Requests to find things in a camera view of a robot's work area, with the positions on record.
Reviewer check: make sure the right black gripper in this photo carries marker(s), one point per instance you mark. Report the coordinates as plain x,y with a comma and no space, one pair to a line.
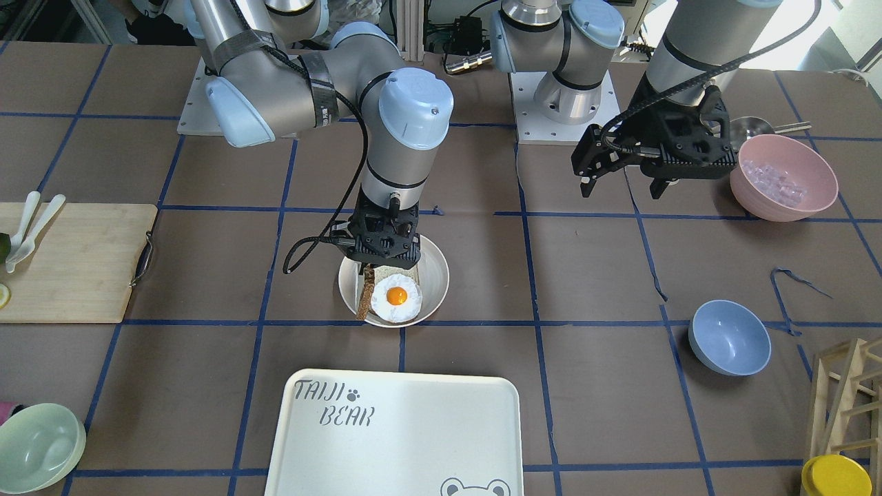
357,225

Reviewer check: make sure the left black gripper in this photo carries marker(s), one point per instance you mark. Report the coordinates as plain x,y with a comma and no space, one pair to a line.
653,126

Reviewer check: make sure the bread slice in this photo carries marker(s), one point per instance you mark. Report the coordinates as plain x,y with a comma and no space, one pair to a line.
381,272
369,283

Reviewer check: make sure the cream round plate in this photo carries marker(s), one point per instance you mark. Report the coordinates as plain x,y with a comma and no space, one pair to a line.
434,278

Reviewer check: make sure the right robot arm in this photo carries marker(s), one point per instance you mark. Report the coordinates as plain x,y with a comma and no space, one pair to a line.
258,93

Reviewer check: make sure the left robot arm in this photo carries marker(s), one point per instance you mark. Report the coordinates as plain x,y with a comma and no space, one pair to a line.
572,47

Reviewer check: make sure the fried egg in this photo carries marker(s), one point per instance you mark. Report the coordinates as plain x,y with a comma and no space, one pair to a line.
396,298

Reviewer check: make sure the metal ladle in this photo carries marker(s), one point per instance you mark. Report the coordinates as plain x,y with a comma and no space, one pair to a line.
744,128

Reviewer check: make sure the pink bowl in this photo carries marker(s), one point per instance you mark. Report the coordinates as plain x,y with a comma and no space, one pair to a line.
782,180

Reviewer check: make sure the blue bowl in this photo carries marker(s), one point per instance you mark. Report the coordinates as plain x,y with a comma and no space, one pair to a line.
729,338

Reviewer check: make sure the cream bear tray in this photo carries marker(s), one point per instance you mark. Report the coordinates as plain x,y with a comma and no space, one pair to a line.
382,433

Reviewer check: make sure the wooden cutting board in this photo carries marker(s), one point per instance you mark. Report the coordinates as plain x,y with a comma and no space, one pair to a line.
81,269

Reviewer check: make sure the wooden rack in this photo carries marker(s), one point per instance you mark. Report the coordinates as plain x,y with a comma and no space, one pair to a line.
844,411

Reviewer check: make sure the white plastic fork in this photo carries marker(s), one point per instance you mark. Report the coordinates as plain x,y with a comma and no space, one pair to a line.
32,202

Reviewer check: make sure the white plastic spoon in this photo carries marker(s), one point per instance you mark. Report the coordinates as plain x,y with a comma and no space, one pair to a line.
35,229

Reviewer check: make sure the yellow cup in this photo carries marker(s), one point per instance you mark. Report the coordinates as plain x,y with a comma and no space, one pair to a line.
834,474

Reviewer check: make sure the avocado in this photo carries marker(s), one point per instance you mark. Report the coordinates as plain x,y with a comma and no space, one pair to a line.
5,247

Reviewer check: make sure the lemon slice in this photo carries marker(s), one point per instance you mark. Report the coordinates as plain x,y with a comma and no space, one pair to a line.
5,295

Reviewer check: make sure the green bowl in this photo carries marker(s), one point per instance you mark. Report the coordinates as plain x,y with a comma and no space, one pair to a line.
40,445

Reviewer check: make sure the pink cloth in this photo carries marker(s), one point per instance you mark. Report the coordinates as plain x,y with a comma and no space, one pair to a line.
8,409

